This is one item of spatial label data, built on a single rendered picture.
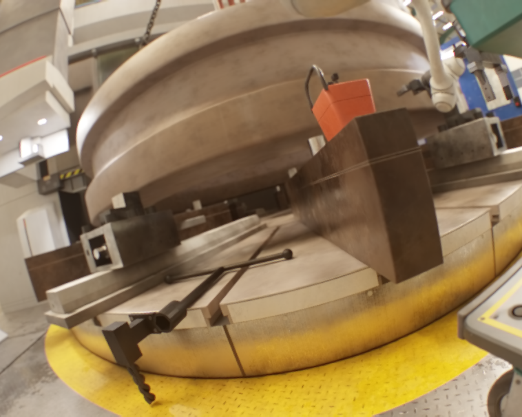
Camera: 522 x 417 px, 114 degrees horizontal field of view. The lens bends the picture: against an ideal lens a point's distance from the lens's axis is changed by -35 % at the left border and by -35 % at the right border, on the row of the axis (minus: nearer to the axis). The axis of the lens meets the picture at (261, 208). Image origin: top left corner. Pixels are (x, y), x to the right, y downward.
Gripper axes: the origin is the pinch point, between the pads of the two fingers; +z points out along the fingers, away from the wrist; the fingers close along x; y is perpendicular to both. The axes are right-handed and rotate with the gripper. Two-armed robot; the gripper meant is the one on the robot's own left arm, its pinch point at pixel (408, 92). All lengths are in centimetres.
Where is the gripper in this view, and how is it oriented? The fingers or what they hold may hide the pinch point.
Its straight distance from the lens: 150.5
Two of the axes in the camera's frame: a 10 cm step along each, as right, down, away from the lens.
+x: -9.4, 2.8, -2.0
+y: -2.8, -9.6, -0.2
